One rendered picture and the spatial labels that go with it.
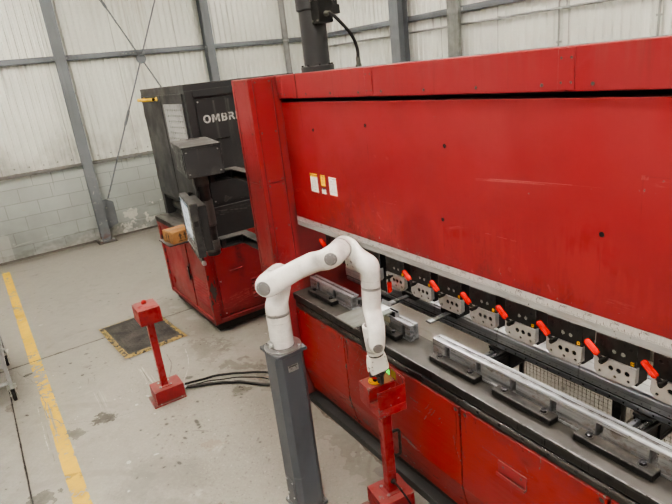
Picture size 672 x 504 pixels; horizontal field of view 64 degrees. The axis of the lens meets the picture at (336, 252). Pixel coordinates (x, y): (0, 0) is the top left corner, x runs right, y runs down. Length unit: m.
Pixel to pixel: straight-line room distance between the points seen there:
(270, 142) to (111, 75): 6.37
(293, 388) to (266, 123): 1.63
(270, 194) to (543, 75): 2.04
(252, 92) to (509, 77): 1.79
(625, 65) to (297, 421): 2.16
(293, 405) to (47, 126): 7.34
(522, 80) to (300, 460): 2.15
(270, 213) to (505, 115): 1.87
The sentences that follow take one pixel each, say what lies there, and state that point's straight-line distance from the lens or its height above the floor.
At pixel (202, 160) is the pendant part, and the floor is 1.85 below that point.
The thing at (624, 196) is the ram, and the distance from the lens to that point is 1.93.
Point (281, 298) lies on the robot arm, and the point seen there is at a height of 1.27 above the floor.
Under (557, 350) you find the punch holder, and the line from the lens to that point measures 2.27.
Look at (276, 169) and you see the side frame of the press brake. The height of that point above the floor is 1.73.
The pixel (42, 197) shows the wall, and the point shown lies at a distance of 9.55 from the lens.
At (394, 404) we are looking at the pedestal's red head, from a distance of 2.80.
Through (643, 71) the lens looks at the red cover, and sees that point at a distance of 1.84.
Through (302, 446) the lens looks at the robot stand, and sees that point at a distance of 3.06.
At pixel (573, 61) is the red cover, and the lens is 1.95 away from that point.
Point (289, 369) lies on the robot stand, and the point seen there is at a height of 0.91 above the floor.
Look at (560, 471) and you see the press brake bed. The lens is 2.41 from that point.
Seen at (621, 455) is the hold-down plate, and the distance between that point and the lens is 2.30.
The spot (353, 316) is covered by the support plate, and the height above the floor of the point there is 1.00.
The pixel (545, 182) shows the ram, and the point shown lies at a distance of 2.08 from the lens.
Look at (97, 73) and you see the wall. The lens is 9.63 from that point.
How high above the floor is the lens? 2.32
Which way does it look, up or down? 19 degrees down
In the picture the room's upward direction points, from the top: 6 degrees counter-clockwise
